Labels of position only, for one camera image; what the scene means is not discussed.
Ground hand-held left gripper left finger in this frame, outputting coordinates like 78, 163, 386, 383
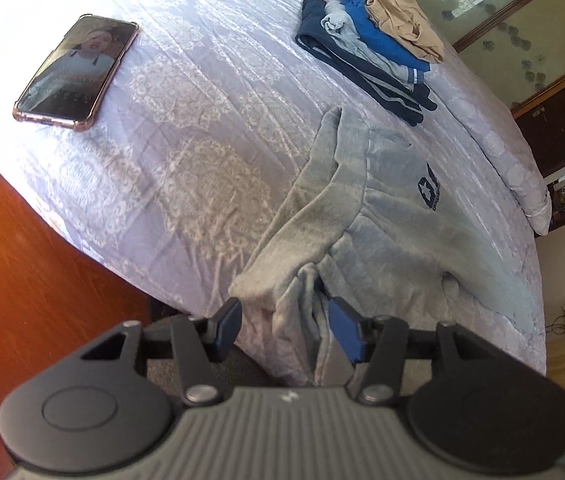
80, 297, 243, 407

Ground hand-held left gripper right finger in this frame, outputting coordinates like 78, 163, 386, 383
327, 297, 469, 407

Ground light grey pants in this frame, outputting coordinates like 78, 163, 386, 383
230, 105, 549, 387

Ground folded navy striped pants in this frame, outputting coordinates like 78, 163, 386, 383
295, 0, 439, 127

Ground lilac patterned bedspread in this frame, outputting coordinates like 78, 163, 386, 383
0, 0, 554, 377

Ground folded grey garment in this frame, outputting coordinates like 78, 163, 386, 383
319, 0, 425, 86

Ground dark wooden cabinet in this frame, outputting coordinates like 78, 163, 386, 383
509, 54, 565, 192

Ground folded blue garment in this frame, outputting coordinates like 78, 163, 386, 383
331, 0, 432, 73

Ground smartphone in clear case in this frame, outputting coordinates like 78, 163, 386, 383
12, 14, 141, 133

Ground folded beige garment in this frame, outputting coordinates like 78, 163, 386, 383
355, 0, 446, 64

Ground wardrobe with frosted glass doors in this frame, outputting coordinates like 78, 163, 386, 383
366, 0, 565, 107

